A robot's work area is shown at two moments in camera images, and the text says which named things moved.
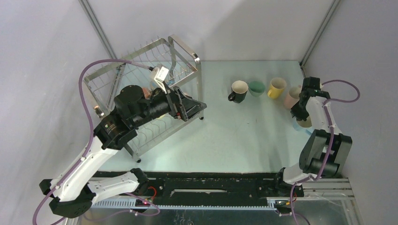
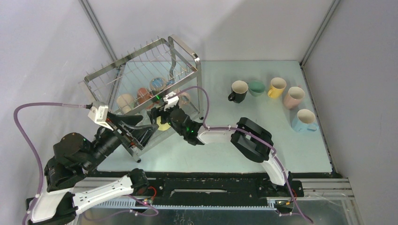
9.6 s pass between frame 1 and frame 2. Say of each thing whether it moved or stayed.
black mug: stayed
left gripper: moved
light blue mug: stayed
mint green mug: stayed
